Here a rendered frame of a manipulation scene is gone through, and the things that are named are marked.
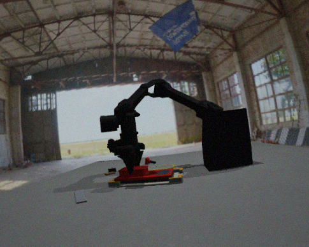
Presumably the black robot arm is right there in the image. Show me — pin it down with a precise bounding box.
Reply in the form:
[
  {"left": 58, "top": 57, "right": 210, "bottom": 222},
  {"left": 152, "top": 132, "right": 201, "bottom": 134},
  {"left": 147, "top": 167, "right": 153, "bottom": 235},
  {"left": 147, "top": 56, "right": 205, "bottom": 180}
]
[{"left": 100, "top": 79, "right": 223, "bottom": 153}]

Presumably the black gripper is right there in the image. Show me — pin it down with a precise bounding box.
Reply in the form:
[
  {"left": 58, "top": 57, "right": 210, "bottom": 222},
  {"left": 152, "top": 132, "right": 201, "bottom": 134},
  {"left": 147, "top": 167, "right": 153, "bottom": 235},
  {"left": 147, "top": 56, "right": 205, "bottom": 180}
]
[{"left": 114, "top": 129, "right": 145, "bottom": 174}]

